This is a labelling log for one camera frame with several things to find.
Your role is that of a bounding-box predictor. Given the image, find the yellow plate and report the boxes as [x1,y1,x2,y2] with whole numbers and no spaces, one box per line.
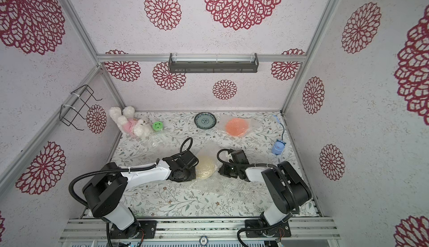
[189,140,231,196]

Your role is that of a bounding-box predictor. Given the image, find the clear bubble wrap sheet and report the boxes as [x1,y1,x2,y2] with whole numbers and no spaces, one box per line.
[143,131,175,148]
[130,166,289,217]

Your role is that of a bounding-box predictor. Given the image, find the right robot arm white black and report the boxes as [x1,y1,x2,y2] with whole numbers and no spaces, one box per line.
[216,149,312,247]

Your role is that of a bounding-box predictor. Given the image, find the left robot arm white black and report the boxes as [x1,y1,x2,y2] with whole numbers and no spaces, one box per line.
[68,137,199,238]

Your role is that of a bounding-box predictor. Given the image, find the orange plate in bubble wrap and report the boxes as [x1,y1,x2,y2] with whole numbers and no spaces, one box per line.
[217,114,261,137]

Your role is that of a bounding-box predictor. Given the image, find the green round toy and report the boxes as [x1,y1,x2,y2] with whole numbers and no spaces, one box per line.
[152,121,164,131]

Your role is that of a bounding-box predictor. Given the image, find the white plush bunny pink dress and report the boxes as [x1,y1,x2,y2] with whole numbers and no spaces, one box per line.
[109,106,154,138]

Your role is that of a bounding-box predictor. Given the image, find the blue toy with cord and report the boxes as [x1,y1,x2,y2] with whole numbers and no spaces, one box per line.
[271,115,286,155]

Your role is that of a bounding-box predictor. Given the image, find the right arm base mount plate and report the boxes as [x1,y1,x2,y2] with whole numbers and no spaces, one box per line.
[245,220,292,238]

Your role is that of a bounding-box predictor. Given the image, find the aluminium front rail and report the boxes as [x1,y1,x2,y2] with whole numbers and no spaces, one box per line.
[59,217,341,243]

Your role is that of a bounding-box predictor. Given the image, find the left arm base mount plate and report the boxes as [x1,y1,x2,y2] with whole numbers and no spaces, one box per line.
[108,220,158,239]

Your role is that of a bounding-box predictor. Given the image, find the black wire wall basket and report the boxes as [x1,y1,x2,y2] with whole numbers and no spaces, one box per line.
[59,84,102,131]

